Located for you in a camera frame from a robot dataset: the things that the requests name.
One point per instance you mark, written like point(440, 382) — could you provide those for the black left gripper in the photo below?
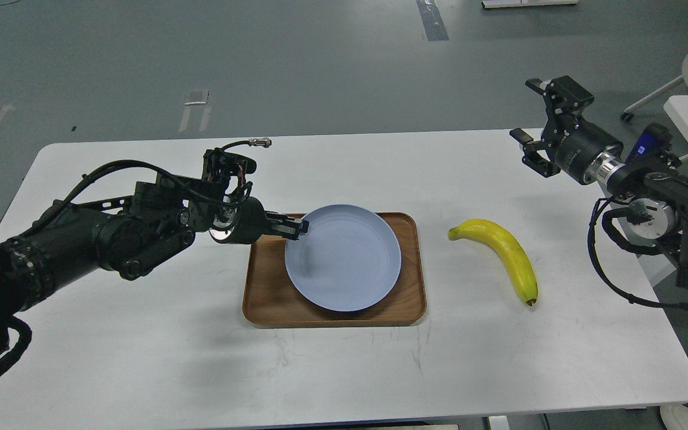
point(253, 221)

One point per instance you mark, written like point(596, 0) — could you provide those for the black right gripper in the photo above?
point(565, 99)

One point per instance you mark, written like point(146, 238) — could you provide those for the light blue plate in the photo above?
point(348, 260)

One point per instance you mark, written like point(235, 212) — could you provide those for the yellow banana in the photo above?
point(511, 253)

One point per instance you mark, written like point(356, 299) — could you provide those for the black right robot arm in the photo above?
point(646, 210)

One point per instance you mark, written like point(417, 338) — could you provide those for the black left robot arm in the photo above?
point(130, 217)

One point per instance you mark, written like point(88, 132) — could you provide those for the brown wooden tray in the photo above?
point(272, 301)

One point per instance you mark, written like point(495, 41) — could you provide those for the white shoe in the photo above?
point(674, 416)

